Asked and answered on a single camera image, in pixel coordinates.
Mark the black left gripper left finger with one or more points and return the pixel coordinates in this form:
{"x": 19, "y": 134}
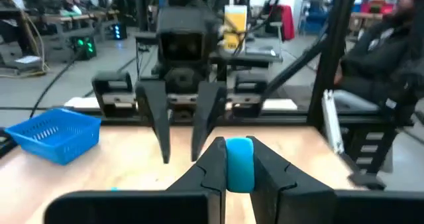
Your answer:
{"x": 198, "y": 184}

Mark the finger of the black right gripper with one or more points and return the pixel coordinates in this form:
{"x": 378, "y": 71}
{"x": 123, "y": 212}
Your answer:
{"x": 157, "y": 114}
{"x": 208, "y": 111}

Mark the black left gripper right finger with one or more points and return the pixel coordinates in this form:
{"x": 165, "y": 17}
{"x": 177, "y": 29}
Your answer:
{"x": 278, "y": 191}

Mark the blue eraser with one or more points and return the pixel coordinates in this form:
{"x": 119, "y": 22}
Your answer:
{"x": 114, "y": 189}
{"x": 240, "y": 164}

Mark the yellow and white box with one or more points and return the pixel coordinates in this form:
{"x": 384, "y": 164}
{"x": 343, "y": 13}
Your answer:
{"x": 236, "y": 25}

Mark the black box with blue lights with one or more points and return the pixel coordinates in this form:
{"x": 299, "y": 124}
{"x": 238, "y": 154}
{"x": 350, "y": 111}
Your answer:
{"x": 119, "y": 32}

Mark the silver aluminium bar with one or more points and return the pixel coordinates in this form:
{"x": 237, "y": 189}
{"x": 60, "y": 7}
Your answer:
{"x": 333, "y": 124}

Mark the black box with green lights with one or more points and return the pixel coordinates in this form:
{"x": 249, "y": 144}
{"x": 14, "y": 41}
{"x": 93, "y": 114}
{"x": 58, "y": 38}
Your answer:
{"x": 85, "y": 46}

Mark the small blue plastic basket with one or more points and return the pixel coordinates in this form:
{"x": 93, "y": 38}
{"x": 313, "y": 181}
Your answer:
{"x": 56, "y": 141}

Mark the red cloth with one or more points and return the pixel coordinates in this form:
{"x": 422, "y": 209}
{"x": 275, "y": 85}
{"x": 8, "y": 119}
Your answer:
{"x": 285, "y": 20}

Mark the wooden workbench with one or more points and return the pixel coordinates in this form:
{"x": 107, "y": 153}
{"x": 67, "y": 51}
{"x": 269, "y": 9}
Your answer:
{"x": 76, "y": 17}

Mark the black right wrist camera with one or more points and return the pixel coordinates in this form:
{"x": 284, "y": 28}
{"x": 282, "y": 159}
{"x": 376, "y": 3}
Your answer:
{"x": 183, "y": 28}

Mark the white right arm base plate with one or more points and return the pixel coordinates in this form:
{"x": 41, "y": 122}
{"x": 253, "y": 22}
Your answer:
{"x": 280, "y": 104}

